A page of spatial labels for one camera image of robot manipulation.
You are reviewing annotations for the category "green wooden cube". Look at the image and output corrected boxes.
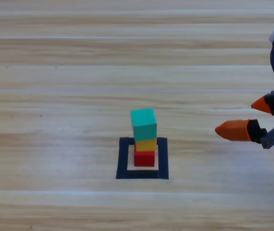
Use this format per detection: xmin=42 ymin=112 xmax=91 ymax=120
xmin=130 ymin=107 xmax=158 ymax=142

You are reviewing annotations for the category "yellow wooden cube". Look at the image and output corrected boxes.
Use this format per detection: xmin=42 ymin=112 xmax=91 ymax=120
xmin=134 ymin=138 xmax=157 ymax=152

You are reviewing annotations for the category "red wooden cube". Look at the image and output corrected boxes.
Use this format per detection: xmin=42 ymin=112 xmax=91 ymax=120
xmin=134 ymin=149 xmax=156 ymax=167

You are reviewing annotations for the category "black tape square outline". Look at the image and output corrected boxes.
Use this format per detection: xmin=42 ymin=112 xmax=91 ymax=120
xmin=115 ymin=136 xmax=170 ymax=180

